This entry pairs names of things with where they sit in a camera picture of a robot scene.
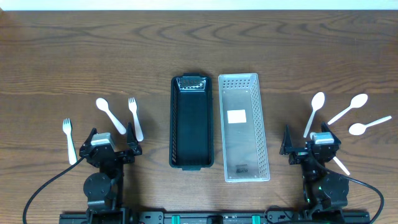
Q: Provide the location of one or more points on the white plastic spoon diagonal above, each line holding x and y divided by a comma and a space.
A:
356, 102

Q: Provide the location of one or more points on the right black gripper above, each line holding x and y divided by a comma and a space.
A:
298, 155

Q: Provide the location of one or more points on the black plastic basket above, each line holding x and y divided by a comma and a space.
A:
191, 122

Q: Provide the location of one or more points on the white plastic spoon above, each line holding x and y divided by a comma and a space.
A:
359, 128
338, 162
317, 103

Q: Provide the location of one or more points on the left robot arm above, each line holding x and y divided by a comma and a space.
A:
104, 189

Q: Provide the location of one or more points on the white plastic utensil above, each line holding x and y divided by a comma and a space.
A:
103, 105

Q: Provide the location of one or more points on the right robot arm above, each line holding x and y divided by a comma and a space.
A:
325, 192

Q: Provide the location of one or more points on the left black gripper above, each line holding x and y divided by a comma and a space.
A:
116, 154

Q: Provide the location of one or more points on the clear plastic basket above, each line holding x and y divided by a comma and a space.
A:
244, 144

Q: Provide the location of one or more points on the black mounting rail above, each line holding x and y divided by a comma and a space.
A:
270, 216

